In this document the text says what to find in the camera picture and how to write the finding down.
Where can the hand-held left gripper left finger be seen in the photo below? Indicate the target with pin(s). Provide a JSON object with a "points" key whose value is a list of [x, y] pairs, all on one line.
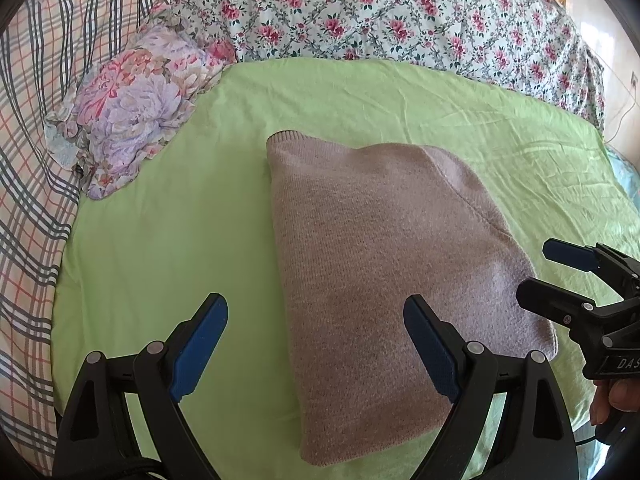
{"points": [[200, 350]]}

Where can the beige knitted sweater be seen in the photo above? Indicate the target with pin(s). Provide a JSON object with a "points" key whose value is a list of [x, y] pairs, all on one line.
{"points": [[375, 270]]}

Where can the person's right hand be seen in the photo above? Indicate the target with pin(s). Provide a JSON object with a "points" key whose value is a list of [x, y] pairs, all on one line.
{"points": [[617, 397]]}

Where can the floral quilt with pink roses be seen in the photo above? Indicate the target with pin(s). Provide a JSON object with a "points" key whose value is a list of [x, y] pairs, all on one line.
{"points": [[380, 5]]}

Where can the plaid checked blanket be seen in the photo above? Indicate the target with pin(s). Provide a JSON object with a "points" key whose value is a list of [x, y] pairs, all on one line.
{"points": [[35, 125]]}

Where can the light green bed sheet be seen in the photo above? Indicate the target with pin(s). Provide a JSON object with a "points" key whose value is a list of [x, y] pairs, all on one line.
{"points": [[175, 240]]}

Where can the light blue cloth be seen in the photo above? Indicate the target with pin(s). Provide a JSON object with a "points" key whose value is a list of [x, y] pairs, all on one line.
{"points": [[625, 170]]}

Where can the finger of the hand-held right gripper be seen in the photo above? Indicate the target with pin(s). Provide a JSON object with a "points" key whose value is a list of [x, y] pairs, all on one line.
{"points": [[555, 302], [570, 255]]}

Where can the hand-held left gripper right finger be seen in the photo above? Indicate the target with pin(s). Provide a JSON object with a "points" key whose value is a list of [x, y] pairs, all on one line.
{"points": [[432, 350]]}

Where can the purple floral frilled pillow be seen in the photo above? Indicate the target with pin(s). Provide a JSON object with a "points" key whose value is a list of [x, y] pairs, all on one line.
{"points": [[135, 105]]}

